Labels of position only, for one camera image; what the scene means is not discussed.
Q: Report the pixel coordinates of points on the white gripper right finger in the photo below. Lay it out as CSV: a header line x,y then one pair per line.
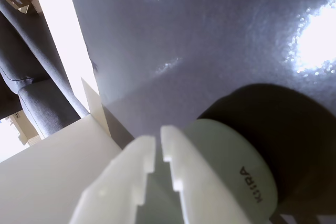
x,y
194,179

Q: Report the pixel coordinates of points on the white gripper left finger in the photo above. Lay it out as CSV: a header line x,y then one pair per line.
x,y
118,176

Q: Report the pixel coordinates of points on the white board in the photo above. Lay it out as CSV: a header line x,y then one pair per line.
x,y
52,171

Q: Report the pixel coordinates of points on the grey fabric sofa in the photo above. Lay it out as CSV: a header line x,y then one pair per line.
x,y
31,77

